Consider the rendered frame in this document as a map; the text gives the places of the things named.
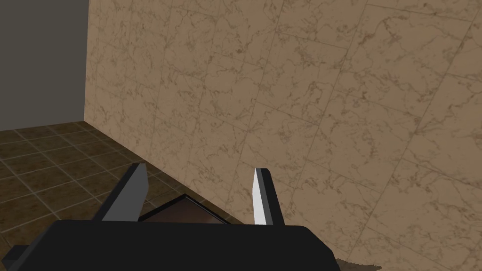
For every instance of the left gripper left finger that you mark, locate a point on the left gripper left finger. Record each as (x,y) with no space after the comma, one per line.
(128,195)

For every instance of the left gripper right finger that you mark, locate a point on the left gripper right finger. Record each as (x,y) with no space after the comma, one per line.
(263,199)

